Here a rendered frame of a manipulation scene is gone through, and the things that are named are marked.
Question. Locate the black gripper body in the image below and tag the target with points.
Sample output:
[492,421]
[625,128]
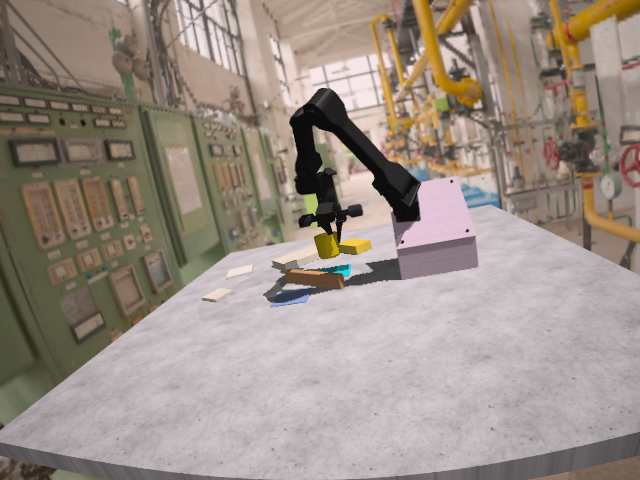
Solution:
[353,211]

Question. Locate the beige flat rectangular slab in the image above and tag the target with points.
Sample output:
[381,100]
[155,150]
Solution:
[296,259]

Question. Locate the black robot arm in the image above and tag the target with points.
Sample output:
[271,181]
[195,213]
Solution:
[326,111]

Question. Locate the yellow rectangular block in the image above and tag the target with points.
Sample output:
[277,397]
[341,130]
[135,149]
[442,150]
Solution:
[355,246]

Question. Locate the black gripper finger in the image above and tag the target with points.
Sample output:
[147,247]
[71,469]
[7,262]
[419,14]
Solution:
[327,228]
[339,228]

